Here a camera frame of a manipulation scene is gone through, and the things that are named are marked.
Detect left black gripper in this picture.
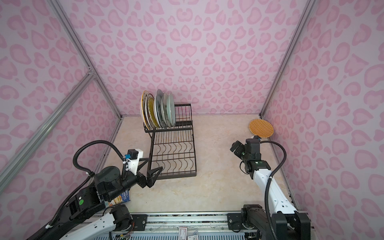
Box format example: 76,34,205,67
107,156,164,202

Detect orange woven tray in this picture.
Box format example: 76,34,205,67
249,119,274,138

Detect green woven bamboo tray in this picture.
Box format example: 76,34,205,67
148,94,160,129

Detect star plate yellow rim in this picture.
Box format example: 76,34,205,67
140,91,149,129

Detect pale blue flower plate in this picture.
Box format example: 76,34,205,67
167,93,176,127

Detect grey blue plate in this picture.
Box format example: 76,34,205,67
155,89,167,129

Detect white plate small drawings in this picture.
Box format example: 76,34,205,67
162,93,171,128

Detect white plate orange sunburst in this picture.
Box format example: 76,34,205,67
145,93,155,130

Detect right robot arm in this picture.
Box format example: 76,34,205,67
228,136,311,240

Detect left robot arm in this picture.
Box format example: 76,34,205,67
29,158,163,240

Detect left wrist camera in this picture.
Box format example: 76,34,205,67
123,149,144,176

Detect black wire dish rack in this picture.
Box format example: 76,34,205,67
144,103,197,180

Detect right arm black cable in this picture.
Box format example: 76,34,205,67
259,140,288,240

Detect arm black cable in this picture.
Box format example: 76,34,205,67
259,140,288,240
32,140,127,240

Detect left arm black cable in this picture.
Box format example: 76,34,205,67
32,140,127,240

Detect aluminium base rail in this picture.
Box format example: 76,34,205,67
55,209,313,240

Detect aluminium frame left diagonal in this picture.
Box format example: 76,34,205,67
1,71,94,193

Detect aluminium frame right post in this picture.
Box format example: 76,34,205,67
259,0,319,119

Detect aluminium frame post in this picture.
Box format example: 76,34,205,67
259,0,319,119
47,0,123,120

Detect aluminium frame left post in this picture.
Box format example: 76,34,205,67
47,0,123,120

